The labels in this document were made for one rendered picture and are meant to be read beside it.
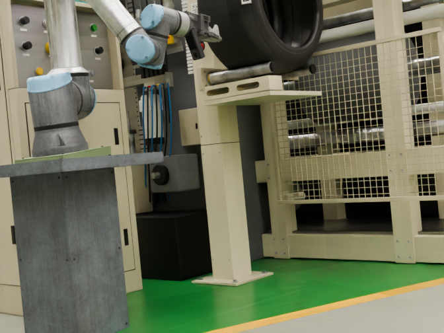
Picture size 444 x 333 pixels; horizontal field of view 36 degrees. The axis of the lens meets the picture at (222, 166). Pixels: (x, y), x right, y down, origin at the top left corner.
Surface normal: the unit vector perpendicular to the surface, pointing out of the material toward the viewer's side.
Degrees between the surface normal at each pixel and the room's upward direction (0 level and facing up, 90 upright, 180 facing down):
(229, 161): 90
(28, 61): 90
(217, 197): 90
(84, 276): 90
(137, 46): 98
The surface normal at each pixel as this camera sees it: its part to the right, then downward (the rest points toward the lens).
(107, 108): 0.74, -0.06
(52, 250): -0.53, 0.07
